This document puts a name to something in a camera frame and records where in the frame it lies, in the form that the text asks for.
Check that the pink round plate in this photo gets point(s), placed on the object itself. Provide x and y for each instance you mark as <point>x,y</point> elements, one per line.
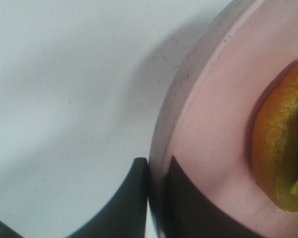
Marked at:
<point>209,111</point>

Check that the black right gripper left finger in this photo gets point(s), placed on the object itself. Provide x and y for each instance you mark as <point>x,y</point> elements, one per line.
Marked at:
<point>124,215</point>

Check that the burger with lettuce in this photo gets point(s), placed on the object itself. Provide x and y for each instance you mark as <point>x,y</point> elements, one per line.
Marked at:
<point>274,143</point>

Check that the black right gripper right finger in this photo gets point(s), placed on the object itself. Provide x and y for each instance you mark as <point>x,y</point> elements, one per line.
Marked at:
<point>243,213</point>

